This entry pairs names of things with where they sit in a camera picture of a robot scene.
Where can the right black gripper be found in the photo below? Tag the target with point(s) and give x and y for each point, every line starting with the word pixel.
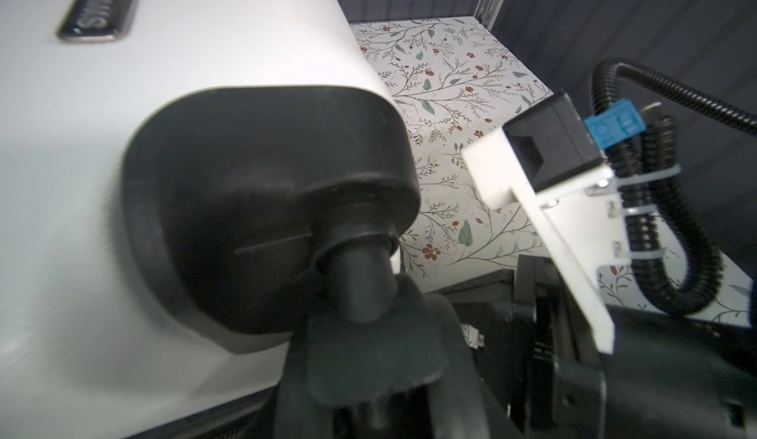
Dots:
pixel 543 377

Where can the white hard-shell suitcase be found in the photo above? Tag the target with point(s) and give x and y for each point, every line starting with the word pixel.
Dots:
pixel 201 204

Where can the floral table mat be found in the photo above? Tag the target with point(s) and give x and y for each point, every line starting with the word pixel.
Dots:
pixel 454 82

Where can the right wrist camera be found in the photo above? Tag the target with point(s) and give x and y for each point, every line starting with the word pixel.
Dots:
pixel 546 161

